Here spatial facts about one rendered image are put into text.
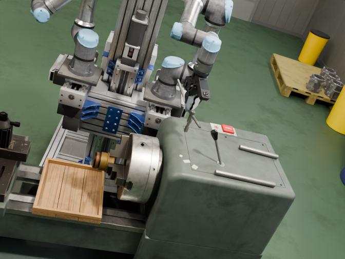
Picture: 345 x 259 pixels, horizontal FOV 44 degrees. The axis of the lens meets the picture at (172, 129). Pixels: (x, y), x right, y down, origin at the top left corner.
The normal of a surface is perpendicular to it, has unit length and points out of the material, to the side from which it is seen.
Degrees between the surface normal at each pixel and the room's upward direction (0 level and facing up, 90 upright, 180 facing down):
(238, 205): 90
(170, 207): 90
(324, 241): 0
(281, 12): 90
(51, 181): 0
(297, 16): 90
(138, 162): 43
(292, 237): 0
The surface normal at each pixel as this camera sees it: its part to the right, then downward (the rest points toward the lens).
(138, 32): -0.01, 0.52
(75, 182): 0.29, -0.81
